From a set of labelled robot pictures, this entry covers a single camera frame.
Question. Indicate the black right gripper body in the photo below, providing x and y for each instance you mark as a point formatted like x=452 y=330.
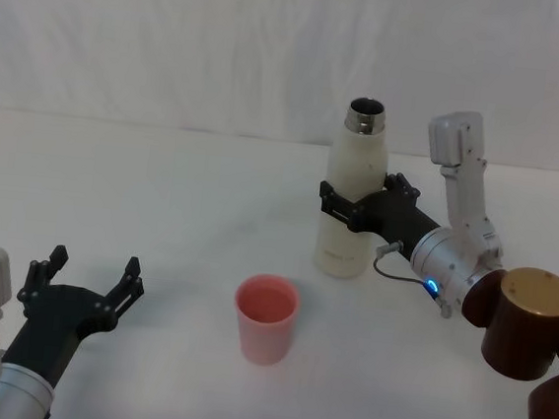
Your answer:
x=397 y=218

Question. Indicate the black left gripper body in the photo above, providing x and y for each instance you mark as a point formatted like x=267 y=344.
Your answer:
x=59 y=312

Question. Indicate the white table cloth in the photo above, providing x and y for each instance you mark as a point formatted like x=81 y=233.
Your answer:
x=201 y=202

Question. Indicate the white curtain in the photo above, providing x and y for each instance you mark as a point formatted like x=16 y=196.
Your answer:
x=226 y=46

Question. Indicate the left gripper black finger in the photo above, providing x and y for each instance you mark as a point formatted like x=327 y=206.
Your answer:
x=128 y=291
x=37 y=278

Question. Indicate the pink plastic cup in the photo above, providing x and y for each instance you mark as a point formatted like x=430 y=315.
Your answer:
x=264 y=332

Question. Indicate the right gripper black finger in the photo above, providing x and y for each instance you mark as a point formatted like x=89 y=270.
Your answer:
x=336 y=206
x=405 y=187

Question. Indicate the cream vacuum bottle steel neck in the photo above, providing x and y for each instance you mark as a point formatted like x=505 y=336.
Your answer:
x=356 y=157

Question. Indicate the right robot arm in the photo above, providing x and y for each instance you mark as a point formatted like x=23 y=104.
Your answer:
x=521 y=317

